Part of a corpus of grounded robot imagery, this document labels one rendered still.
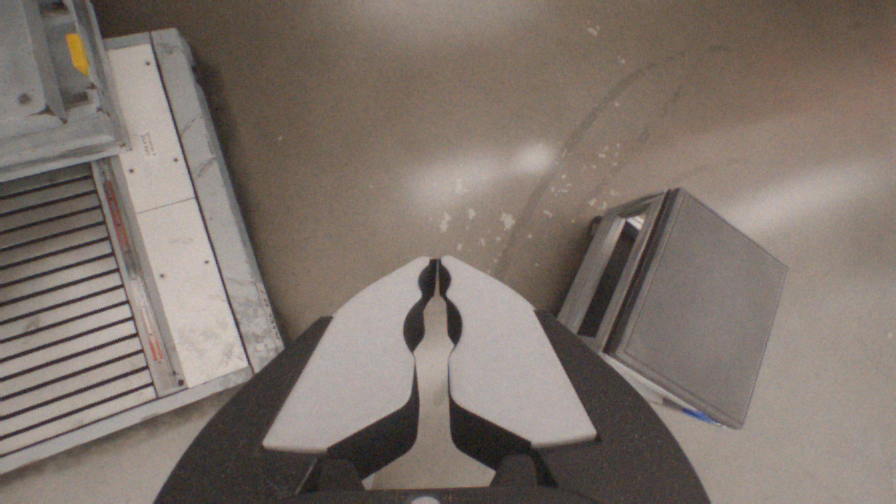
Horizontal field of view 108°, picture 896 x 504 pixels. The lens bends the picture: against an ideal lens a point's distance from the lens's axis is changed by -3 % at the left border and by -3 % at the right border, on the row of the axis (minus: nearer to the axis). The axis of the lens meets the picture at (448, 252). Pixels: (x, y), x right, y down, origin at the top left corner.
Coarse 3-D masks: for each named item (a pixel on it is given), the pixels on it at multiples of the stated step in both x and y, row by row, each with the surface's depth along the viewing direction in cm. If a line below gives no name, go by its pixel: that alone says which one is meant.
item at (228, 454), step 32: (320, 320) 9; (288, 352) 8; (256, 384) 8; (288, 384) 8; (224, 416) 7; (256, 416) 7; (192, 448) 6; (224, 448) 6; (256, 448) 6; (192, 480) 6; (224, 480) 6; (256, 480) 6; (288, 480) 6
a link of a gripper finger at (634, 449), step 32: (544, 320) 9; (576, 352) 8; (576, 384) 7; (608, 384) 7; (608, 416) 7; (640, 416) 7; (544, 448) 6; (576, 448) 6; (608, 448) 6; (640, 448) 6; (672, 448) 6; (544, 480) 6; (576, 480) 6; (608, 480) 6; (640, 480) 6; (672, 480) 6
